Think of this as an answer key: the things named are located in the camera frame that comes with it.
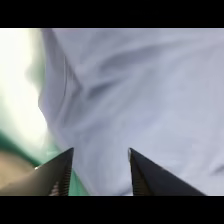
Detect pale lavender shirt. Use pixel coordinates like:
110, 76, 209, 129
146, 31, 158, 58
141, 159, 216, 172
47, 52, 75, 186
37, 27, 224, 197

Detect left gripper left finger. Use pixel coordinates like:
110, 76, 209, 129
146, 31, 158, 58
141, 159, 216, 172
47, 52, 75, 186
0, 147, 75, 197

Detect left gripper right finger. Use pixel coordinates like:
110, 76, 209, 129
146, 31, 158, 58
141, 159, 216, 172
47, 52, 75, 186
127, 147, 206, 197

